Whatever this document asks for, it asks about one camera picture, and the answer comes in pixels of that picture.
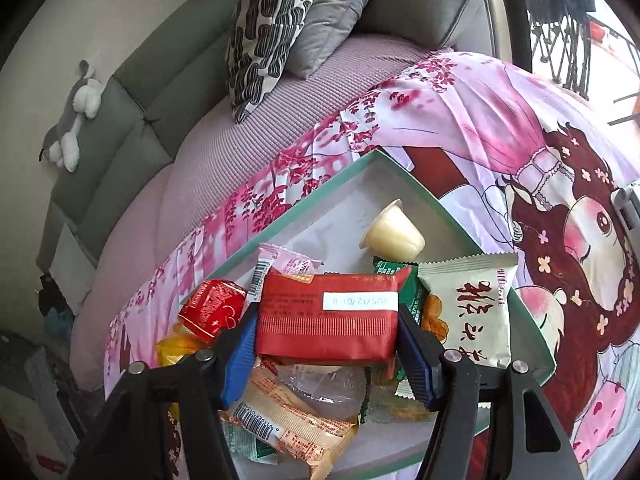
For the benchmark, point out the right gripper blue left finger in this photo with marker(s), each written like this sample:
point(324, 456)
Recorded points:
point(237, 369)

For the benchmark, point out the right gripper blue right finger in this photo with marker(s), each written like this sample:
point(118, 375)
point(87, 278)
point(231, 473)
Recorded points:
point(419, 352)

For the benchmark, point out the red snack packet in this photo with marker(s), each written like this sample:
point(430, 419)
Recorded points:
point(329, 319)

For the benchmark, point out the white green text snack packet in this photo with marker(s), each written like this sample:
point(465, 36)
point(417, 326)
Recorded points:
point(242, 442)

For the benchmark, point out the teal shallow cardboard tray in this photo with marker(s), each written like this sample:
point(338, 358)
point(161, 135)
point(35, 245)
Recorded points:
point(328, 225)

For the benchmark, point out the dark green snack packet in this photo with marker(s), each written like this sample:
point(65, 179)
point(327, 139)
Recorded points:
point(413, 293)

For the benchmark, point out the green clear snack packet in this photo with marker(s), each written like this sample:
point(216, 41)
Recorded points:
point(389, 398)

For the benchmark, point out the yellow orange snack packet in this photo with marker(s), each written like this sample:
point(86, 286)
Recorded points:
point(178, 343)

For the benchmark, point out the small red jelly cup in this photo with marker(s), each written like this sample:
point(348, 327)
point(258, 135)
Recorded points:
point(214, 306)

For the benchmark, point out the cream calligraphy snack packet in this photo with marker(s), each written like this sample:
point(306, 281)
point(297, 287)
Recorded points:
point(466, 307)

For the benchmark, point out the clear wrapped bread bun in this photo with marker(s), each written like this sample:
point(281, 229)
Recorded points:
point(331, 391)

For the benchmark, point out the beige orange snack packet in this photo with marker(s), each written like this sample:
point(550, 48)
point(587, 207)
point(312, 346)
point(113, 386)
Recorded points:
point(272, 413)

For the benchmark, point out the pink snack packet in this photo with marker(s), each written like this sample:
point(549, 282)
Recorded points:
point(281, 259)

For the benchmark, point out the yellow jelly cup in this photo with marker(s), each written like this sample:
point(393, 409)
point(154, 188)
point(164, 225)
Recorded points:
point(392, 235)

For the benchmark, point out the light grey cushion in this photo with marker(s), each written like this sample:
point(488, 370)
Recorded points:
point(72, 270)

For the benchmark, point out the pink cartoon print tablecloth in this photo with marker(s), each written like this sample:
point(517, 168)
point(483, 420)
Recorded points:
point(522, 165)

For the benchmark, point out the pink striped sofa cover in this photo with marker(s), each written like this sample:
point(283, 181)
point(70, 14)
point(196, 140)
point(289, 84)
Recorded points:
point(215, 158)

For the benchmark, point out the grey white plush toy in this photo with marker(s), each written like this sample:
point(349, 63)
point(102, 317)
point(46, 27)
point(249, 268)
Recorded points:
point(60, 145)

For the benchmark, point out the grey green sofa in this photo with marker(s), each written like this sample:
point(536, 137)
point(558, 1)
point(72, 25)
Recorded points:
point(173, 80)

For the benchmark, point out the black white patterned cushion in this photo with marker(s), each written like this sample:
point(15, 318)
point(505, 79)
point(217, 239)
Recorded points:
point(260, 42)

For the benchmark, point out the grey plain cushion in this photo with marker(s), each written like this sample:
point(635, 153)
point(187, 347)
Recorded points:
point(327, 25)

